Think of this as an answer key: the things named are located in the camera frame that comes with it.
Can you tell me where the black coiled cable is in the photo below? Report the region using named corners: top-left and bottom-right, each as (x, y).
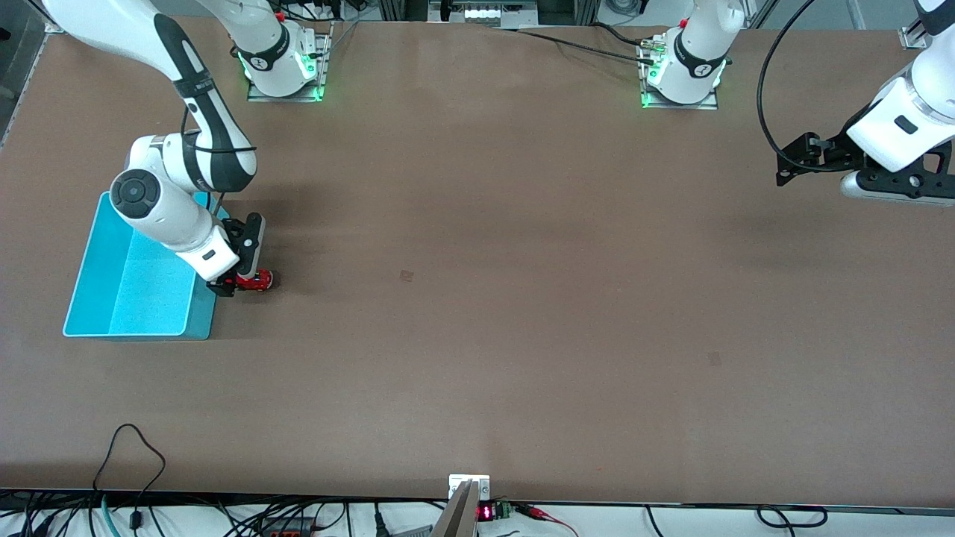
top-left (757, 505), bottom-right (830, 530)

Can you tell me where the short black table cable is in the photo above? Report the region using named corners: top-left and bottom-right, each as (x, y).
top-left (592, 22), bottom-right (646, 47)

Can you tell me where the aluminium frame profile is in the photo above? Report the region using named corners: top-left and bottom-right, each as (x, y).
top-left (898, 6), bottom-right (942, 51)

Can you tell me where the silver device with white lights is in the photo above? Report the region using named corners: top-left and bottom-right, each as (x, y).
top-left (428, 0), bottom-right (539, 24)

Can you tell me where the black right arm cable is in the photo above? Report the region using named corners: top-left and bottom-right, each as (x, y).
top-left (181, 104), bottom-right (259, 224)

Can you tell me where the long black table cable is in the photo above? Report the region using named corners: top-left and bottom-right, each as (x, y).
top-left (489, 25), bottom-right (657, 65)

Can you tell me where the metal front camera bracket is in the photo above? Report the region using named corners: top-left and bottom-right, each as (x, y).
top-left (431, 474), bottom-right (492, 537)

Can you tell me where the black power strip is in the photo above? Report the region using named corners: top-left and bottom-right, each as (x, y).
top-left (257, 515), bottom-right (319, 537)

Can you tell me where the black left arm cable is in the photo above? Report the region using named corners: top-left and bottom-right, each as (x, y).
top-left (757, 0), bottom-right (851, 174)

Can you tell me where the black looping cable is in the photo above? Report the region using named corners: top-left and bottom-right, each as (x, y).
top-left (93, 423), bottom-right (167, 532)

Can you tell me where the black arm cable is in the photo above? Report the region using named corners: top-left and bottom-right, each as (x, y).
top-left (757, 0), bottom-right (851, 174)
top-left (181, 104), bottom-right (259, 224)

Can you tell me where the blue plastic box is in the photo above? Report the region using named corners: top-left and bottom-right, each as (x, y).
top-left (63, 191), bottom-right (231, 342)

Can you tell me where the red lead wire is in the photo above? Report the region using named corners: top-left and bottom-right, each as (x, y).
top-left (515, 504), bottom-right (580, 537)

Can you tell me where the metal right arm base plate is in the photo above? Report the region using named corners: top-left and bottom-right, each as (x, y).
top-left (247, 21), bottom-right (335, 104)

